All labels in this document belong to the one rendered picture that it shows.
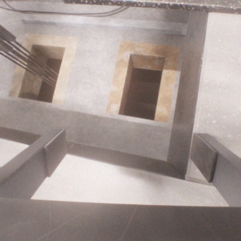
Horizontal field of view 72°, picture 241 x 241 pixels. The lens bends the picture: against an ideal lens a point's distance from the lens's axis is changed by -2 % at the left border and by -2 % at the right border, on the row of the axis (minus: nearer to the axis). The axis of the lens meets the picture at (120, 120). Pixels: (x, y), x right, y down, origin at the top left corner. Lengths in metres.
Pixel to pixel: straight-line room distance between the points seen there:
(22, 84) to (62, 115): 0.35
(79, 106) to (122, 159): 0.58
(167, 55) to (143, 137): 0.47
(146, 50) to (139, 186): 0.87
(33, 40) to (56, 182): 1.12
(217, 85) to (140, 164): 0.29
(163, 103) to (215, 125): 0.69
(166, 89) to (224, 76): 0.69
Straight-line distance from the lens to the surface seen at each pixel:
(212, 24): 0.30
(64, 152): 0.17
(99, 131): 0.92
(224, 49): 0.28
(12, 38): 0.91
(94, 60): 1.05
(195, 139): 0.17
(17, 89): 1.23
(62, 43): 1.18
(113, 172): 0.24
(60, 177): 0.26
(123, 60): 1.01
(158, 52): 1.02
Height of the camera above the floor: 0.89
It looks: 78 degrees down
